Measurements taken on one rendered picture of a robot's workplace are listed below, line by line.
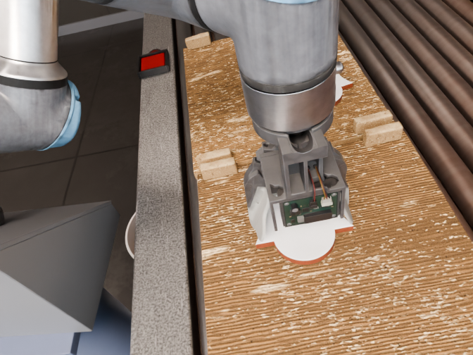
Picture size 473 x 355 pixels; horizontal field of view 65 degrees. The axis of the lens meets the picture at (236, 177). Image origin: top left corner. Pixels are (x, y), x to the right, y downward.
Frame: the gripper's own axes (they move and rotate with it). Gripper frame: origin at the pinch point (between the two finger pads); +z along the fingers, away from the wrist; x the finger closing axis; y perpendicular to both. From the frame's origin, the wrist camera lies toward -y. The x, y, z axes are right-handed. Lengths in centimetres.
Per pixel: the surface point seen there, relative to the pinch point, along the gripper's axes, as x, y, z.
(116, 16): -96, -291, 93
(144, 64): -26, -54, 5
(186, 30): -15, -68, 7
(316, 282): 0.4, 7.6, 4.6
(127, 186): -73, -101, 99
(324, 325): 0.0, 13.0, 4.6
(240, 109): -5.1, -28.9, 4.7
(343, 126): 11.7, -18.6, 4.6
